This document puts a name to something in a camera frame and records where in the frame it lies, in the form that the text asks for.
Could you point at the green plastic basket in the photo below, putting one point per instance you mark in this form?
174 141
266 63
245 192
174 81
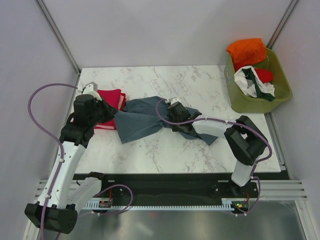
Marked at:
241 103

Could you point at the right aluminium frame post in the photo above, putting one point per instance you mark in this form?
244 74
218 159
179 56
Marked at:
282 23

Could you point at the blue grey t shirt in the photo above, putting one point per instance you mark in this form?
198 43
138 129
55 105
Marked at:
139 118

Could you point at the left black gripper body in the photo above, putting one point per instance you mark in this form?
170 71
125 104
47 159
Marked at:
102 113

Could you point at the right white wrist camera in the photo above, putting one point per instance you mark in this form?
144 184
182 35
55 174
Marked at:
170 101

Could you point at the white slotted cable duct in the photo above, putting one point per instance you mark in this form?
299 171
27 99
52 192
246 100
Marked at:
99 204

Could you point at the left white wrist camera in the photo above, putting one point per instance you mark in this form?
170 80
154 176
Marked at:
90 89

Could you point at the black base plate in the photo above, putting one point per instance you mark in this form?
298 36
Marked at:
124 195

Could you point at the aluminium frame post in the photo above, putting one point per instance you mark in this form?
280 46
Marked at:
58 35
282 23

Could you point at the left aluminium frame post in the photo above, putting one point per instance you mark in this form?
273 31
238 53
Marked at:
58 35

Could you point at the red t shirt in basket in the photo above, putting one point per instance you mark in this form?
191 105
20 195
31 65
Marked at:
264 75

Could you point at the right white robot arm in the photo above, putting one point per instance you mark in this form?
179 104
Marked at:
244 138

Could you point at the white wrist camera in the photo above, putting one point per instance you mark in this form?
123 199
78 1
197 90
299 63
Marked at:
90 89
170 101

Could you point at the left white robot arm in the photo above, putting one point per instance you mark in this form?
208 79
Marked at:
56 209

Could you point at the orange t shirt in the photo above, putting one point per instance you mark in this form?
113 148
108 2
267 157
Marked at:
247 51

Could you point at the aluminium rail profile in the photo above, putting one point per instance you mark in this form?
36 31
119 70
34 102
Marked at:
220 189

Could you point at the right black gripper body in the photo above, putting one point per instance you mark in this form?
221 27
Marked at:
176 127

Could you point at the folded red t shirt stack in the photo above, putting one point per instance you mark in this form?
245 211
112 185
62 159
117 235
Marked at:
116 99

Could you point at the white green crumpled t shirt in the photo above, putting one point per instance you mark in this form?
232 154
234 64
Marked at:
250 84

